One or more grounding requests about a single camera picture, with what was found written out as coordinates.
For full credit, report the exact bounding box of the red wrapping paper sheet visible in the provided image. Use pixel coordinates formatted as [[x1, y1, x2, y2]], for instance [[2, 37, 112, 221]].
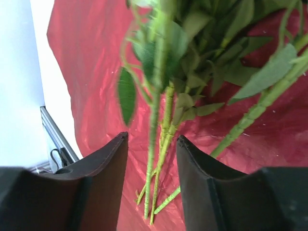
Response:
[[47, 0, 308, 231]]

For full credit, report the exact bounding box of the orange flower stem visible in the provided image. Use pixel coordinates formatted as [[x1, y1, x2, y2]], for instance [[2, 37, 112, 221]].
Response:
[[154, 0, 308, 215]]

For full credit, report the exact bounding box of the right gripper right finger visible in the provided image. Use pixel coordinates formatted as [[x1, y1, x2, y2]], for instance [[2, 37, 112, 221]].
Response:
[[176, 136, 308, 231]]

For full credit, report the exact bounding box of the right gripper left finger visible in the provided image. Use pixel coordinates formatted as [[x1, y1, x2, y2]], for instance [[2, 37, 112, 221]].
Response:
[[0, 132, 128, 231]]

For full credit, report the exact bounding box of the dusty pink flower stem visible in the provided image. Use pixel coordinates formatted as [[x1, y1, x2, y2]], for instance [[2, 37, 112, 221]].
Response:
[[148, 0, 279, 220]]

